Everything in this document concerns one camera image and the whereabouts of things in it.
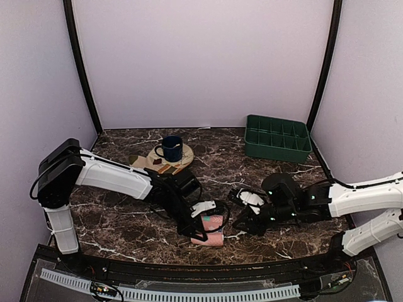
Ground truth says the beige striped sock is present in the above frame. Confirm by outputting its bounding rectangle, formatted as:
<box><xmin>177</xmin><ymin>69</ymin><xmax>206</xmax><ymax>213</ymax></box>
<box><xmin>128</xmin><ymin>155</ymin><xmax>191</xmax><ymax>175</ymax></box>

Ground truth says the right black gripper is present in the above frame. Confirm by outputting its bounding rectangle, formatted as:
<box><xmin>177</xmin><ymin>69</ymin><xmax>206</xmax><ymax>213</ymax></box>
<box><xmin>232</xmin><ymin>201</ymin><xmax>297</xmax><ymax>237</ymax></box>

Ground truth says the black right frame post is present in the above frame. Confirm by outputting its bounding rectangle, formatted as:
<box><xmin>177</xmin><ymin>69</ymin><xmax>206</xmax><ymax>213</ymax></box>
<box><xmin>306</xmin><ymin>0</ymin><xmax>343</xmax><ymax>132</ymax></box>

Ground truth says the black front rail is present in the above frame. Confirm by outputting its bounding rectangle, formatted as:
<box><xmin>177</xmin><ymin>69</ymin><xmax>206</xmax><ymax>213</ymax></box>
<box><xmin>57</xmin><ymin>254</ymin><xmax>349</xmax><ymax>283</ymax></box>

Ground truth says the green compartment tray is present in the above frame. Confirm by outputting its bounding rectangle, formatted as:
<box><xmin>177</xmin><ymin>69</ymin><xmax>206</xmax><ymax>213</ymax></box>
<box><xmin>244</xmin><ymin>115</ymin><xmax>312</xmax><ymax>164</ymax></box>

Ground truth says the black frame post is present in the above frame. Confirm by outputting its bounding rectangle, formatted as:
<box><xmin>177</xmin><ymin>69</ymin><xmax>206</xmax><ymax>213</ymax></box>
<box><xmin>62</xmin><ymin>0</ymin><xmax>103</xmax><ymax>136</ymax></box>
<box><xmin>306</xmin><ymin>0</ymin><xmax>343</xmax><ymax>132</ymax></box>

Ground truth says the dark blue mug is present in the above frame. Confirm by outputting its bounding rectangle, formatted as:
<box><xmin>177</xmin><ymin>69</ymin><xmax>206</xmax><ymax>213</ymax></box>
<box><xmin>154</xmin><ymin>135</ymin><xmax>183</xmax><ymax>162</ymax></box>

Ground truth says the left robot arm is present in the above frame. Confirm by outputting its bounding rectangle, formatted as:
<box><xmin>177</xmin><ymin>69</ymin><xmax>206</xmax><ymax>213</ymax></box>
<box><xmin>29</xmin><ymin>138</ymin><xmax>207</xmax><ymax>274</ymax></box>

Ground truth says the pink patterned sock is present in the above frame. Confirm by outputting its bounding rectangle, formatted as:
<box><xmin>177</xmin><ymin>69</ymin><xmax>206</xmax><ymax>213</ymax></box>
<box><xmin>191</xmin><ymin>215</ymin><xmax>224</xmax><ymax>247</ymax></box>

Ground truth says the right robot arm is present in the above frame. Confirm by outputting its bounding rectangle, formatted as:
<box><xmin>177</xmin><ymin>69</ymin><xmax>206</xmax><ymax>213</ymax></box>
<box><xmin>228</xmin><ymin>172</ymin><xmax>402</xmax><ymax>273</ymax></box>

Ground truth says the white slotted cable duct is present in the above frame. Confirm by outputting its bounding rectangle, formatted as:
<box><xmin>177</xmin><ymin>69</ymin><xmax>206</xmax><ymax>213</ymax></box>
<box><xmin>39</xmin><ymin>269</ymin><xmax>301</xmax><ymax>301</ymax></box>

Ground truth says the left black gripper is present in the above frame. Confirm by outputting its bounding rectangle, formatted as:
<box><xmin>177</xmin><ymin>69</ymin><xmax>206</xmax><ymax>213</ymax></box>
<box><xmin>164</xmin><ymin>193</ymin><xmax>207</xmax><ymax>242</ymax></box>

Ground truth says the black left frame post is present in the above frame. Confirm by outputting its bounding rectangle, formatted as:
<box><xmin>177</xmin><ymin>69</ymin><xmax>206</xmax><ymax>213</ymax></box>
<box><xmin>62</xmin><ymin>0</ymin><xmax>103</xmax><ymax>136</ymax></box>

